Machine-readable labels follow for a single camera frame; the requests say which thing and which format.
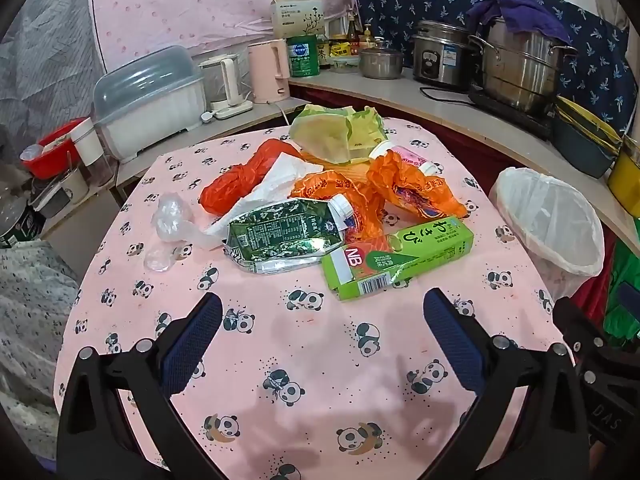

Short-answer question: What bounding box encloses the grey plastic sheeting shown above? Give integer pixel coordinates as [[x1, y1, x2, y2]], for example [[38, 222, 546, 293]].
[[0, 0, 106, 151]]

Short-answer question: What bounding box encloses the black induction cooker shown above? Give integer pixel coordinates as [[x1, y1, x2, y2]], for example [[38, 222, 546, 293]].
[[467, 85, 558, 141]]

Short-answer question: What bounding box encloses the steel rice cooker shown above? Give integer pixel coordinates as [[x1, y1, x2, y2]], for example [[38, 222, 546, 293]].
[[412, 20, 476, 92]]

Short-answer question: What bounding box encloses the bin with white liner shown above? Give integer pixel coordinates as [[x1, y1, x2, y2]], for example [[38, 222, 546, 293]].
[[489, 166, 606, 306]]

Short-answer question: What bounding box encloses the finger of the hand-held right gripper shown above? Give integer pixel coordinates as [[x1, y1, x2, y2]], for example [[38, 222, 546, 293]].
[[552, 297, 608, 361], [619, 282, 640, 323]]

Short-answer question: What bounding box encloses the green cardboard box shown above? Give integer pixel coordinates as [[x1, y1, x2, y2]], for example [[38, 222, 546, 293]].
[[321, 216, 475, 303]]

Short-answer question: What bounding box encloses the purple cloth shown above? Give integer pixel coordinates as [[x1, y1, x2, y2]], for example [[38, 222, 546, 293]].
[[465, 0, 572, 46]]

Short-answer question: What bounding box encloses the white cardboard box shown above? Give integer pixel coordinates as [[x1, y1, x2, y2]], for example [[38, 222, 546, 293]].
[[271, 0, 322, 39]]

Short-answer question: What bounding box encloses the red bowl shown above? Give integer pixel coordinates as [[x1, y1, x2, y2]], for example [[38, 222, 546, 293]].
[[20, 117, 88, 179]]

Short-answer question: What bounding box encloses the white dish rack with cover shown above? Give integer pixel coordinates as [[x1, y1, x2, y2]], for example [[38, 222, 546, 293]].
[[91, 45, 207, 163]]

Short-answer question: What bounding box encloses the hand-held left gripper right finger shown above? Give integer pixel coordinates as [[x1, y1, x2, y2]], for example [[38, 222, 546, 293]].
[[423, 287, 591, 480]]

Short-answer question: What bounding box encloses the pink spotted cloth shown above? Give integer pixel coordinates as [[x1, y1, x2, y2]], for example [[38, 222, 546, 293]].
[[87, 0, 368, 61]]

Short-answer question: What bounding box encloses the dark tin can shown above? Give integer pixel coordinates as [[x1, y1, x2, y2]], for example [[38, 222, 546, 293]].
[[0, 200, 46, 251]]

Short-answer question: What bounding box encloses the white glass kettle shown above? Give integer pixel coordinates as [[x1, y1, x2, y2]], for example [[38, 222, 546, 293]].
[[199, 54, 255, 121]]

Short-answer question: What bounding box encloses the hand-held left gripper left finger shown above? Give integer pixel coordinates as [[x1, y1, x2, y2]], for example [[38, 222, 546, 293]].
[[57, 292, 226, 480]]

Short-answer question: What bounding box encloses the pink electric kettle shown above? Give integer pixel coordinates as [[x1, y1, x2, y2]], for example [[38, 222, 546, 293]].
[[248, 38, 291, 104]]

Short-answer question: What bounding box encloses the green tin can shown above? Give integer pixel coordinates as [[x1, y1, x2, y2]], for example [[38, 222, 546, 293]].
[[286, 35, 321, 78]]

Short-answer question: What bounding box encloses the grey speckled fabric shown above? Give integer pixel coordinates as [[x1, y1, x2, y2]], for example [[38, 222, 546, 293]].
[[0, 240, 81, 461]]

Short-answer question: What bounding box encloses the large steel steamer pot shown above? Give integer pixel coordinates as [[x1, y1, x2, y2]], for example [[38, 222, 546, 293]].
[[467, 17, 578, 116]]

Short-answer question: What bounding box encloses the red plastic bag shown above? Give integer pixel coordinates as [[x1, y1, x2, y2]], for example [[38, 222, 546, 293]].
[[200, 139, 303, 216]]

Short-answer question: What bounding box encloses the tall sauce bottle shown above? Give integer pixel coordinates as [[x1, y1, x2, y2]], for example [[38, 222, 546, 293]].
[[347, 12, 362, 56]]

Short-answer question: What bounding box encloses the black power cable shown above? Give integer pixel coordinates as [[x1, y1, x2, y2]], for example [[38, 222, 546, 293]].
[[419, 87, 481, 111]]

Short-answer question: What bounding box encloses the yellow green plastic bag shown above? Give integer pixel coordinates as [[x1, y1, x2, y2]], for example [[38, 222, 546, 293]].
[[289, 105, 388, 165]]

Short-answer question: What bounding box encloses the white tissue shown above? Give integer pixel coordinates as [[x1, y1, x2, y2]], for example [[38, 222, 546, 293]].
[[205, 152, 313, 238]]

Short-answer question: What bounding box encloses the pink paper cup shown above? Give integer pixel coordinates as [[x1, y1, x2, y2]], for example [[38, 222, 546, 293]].
[[370, 140, 443, 176]]

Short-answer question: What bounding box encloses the yellow basin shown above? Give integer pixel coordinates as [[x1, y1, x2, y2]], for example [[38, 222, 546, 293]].
[[606, 135, 640, 211]]

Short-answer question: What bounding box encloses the orange corrugated corn piece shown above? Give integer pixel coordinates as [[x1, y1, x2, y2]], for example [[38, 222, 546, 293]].
[[300, 152, 373, 183]]

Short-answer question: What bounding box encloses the pink panda tablecloth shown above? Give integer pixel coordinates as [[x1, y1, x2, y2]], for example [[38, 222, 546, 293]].
[[52, 117, 571, 480]]

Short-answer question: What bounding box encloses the crushed green milk carton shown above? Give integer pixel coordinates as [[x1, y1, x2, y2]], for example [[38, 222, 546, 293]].
[[222, 194, 358, 276]]

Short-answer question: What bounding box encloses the small steel pot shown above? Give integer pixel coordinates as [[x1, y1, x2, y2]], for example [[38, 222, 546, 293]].
[[359, 40, 405, 80]]

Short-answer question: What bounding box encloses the clear plastic wrap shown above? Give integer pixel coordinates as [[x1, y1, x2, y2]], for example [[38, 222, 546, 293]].
[[144, 192, 226, 273]]

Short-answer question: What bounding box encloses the blue patterned cloth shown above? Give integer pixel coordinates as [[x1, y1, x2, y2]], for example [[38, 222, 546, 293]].
[[354, 0, 631, 136]]

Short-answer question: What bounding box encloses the white plastic cup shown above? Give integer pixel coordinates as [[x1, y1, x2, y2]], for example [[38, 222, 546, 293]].
[[71, 117, 104, 166]]

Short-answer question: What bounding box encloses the orange wrapper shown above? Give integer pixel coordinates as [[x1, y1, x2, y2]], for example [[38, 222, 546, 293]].
[[366, 151, 476, 220], [290, 170, 387, 241]]

